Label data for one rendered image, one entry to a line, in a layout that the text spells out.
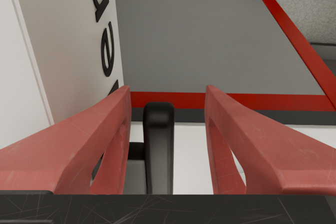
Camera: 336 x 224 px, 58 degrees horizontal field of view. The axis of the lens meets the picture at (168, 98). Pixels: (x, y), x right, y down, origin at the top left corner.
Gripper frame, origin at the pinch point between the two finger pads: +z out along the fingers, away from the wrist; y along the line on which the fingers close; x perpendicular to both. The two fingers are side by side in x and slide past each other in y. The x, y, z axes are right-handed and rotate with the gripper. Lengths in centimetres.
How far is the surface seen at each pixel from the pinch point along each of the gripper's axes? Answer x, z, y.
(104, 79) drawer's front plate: 0.6, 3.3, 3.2
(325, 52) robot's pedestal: 42, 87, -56
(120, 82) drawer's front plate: 3.2, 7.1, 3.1
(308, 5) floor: 26, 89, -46
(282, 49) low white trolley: 14.0, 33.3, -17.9
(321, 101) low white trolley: 13.8, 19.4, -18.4
